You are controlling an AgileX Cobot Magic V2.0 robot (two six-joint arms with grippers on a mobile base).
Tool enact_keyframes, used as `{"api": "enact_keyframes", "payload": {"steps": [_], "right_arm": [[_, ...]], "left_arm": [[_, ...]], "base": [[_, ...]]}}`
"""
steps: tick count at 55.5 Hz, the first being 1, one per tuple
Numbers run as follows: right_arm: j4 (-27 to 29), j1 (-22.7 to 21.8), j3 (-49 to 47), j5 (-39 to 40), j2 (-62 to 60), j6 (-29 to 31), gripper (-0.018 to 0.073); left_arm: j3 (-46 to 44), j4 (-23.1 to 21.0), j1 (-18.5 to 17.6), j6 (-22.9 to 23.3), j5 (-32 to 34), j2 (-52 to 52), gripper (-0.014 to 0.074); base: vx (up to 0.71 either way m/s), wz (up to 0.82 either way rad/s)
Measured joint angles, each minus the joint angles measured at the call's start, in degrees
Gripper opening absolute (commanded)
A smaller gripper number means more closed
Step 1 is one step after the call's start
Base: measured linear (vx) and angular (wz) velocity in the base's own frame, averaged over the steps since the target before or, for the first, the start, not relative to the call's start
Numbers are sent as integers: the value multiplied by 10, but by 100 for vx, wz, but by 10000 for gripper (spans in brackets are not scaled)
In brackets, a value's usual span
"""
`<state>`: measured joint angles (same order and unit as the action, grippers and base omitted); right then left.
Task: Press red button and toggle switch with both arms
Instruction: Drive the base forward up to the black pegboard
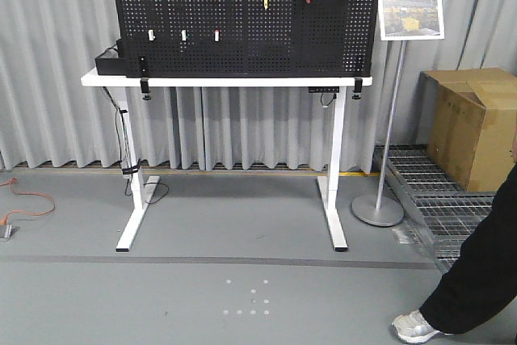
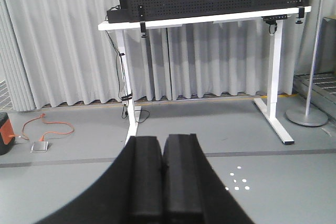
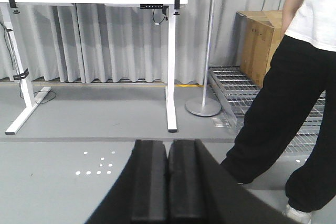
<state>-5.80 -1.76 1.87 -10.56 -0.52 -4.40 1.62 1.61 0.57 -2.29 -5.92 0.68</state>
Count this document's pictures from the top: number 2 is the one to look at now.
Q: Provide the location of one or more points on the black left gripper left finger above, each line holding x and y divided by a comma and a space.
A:
129, 191

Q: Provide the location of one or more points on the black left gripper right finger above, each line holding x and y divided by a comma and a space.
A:
192, 191

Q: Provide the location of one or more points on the silver foot pedal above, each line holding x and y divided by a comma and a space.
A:
39, 147

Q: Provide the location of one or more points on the white standing desk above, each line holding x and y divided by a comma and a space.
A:
207, 54

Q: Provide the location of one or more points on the silver round-base stand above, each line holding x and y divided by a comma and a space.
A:
307, 116

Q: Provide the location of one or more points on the orange black power station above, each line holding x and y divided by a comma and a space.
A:
7, 134

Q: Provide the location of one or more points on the grey pleated curtain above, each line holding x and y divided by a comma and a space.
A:
52, 53

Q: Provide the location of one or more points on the black box on desk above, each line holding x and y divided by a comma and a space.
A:
119, 13

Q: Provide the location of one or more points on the black desk height controller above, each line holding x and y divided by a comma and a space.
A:
272, 22

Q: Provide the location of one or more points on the black pegboard clamp right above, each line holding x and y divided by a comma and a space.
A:
300, 12

